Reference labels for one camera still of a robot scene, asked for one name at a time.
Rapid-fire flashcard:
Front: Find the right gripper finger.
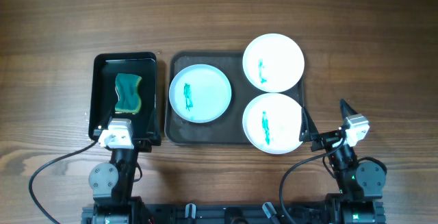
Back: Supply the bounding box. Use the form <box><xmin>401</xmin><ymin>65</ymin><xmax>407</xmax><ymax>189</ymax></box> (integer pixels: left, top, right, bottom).
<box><xmin>299</xmin><ymin>107</ymin><xmax>319</xmax><ymax>142</ymax></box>
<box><xmin>339</xmin><ymin>99</ymin><xmax>358</xmax><ymax>120</ymax></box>

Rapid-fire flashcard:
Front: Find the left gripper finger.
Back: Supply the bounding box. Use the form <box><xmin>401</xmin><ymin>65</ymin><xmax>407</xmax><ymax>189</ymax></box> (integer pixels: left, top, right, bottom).
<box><xmin>146</xmin><ymin>108</ymin><xmax>160</xmax><ymax>141</ymax></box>
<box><xmin>98</xmin><ymin>109</ymin><xmax>114</xmax><ymax>130</ymax></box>

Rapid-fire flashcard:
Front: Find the white plate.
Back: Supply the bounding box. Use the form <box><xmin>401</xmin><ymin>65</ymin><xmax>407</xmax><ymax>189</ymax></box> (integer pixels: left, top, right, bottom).
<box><xmin>242</xmin><ymin>34</ymin><xmax>305</xmax><ymax>92</ymax></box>
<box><xmin>242</xmin><ymin>93</ymin><xmax>302</xmax><ymax>154</ymax></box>

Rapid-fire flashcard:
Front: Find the green yellow sponge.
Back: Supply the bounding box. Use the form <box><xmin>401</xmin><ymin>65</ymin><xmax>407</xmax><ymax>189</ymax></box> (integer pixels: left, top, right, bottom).
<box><xmin>114</xmin><ymin>73</ymin><xmax>142</xmax><ymax>114</ymax></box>

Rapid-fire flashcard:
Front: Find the light blue plate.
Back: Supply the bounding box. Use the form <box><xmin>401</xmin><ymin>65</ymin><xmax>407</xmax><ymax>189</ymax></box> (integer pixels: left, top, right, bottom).
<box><xmin>168</xmin><ymin>64</ymin><xmax>232</xmax><ymax>123</ymax></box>

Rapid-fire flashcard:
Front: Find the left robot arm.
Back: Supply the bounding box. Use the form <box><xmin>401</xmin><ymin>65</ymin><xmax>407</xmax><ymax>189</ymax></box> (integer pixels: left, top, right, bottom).
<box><xmin>81</xmin><ymin>108</ymin><xmax>161</xmax><ymax>223</ymax></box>

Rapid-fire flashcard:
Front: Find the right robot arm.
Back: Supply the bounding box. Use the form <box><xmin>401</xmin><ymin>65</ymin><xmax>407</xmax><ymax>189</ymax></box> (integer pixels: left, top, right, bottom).
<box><xmin>299</xmin><ymin>99</ymin><xmax>387</xmax><ymax>223</ymax></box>

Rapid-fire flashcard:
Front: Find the black water tray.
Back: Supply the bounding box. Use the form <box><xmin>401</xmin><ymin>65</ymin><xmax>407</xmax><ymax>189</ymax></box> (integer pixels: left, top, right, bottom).
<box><xmin>88</xmin><ymin>52</ymin><xmax>162</xmax><ymax>146</ymax></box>

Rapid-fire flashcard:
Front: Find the dark brown serving tray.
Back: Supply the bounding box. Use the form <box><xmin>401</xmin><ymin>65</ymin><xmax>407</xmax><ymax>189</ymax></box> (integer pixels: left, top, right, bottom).
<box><xmin>164</xmin><ymin>50</ymin><xmax>306</xmax><ymax>147</ymax></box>

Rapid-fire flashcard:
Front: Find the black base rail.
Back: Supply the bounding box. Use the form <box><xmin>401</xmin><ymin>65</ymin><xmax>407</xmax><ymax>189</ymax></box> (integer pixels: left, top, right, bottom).
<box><xmin>81</xmin><ymin>201</ymin><xmax>387</xmax><ymax>224</ymax></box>

